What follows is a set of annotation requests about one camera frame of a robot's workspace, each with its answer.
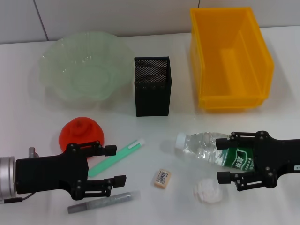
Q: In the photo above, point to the beige eraser with barcode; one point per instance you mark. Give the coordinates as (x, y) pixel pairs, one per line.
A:
(162, 178)

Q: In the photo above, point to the yellow plastic bin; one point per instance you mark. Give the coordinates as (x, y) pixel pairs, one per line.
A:
(234, 70)

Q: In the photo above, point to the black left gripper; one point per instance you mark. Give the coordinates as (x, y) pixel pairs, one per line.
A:
(47, 173)

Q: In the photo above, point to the mint green white pen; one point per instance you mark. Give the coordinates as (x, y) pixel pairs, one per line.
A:
(127, 149)

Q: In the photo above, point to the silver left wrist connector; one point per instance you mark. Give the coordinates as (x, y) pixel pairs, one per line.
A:
(32, 152)

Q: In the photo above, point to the silver glitter marker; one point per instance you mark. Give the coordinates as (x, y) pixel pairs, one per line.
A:
(105, 201)

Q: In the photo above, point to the white paper ball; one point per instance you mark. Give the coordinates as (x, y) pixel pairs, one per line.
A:
(207, 191)

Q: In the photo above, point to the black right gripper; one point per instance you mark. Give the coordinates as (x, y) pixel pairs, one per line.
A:
(279, 157)

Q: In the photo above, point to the black mesh pen holder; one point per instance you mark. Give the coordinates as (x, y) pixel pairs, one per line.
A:
(152, 100)

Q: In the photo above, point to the clear water bottle green label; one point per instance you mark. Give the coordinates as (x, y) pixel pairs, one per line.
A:
(199, 145)

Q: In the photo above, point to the green glass fruit plate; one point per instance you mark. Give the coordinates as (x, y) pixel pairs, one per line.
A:
(82, 70)

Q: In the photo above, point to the red-orange fruit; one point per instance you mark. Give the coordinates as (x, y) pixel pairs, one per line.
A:
(79, 131)

